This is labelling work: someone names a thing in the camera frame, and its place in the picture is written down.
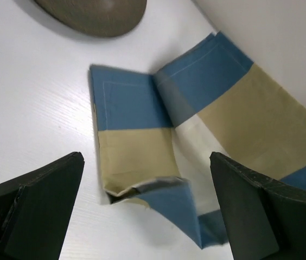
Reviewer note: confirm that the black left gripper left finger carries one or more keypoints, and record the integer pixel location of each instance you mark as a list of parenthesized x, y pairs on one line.
[(35, 209)]

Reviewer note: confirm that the brown ceramic plate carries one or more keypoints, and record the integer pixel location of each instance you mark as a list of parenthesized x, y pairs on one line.
[(97, 18)]

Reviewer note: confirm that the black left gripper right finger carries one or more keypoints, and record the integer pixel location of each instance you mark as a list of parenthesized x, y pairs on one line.
[(264, 218)]

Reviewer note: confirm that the blue beige checked placemat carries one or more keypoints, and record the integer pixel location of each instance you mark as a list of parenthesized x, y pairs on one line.
[(157, 132)]

